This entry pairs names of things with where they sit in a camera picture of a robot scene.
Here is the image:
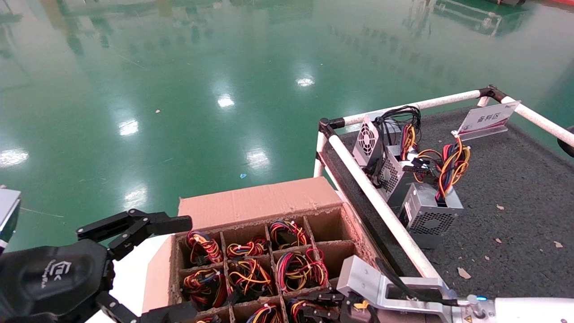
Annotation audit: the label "black rounded knob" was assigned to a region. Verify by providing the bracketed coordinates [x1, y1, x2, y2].
[557, 127, 574, 157]

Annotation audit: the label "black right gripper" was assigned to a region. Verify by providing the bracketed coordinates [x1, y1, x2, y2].
[309, 290, 383, 323]

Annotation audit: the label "brown cardboard divider box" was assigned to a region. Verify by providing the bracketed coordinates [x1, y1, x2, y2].
[143, 176, 422, 323]

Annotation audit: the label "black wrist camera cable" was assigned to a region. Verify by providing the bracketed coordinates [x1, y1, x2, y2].
[376, 258, 459, 306]

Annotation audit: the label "silver fan power supply black wires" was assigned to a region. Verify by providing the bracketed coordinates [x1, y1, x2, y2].
[352, 105, 422, 173]

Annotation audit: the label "mesh sided power supply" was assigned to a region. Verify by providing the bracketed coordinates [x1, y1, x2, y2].
[377, 123, 444, 209]

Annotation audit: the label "white table under cardboard box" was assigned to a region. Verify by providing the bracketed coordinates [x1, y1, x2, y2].
[85, 233, 175, 323]

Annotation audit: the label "clear acrylic sign placard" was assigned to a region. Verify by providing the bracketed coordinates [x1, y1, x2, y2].
[451, 100, 521, 142]

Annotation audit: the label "white pipe table frame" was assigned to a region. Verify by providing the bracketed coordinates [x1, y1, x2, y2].
[313, 84, 574, 282]

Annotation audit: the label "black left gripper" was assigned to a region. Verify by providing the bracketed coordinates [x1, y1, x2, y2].
[0, 209, 198, 323]

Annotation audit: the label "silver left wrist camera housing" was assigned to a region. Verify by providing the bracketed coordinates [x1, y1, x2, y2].
[0, 188, 22, 250]

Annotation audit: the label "dark grey felt table mat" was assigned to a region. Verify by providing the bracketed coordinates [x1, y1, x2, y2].
[323, 105, 574, 300]

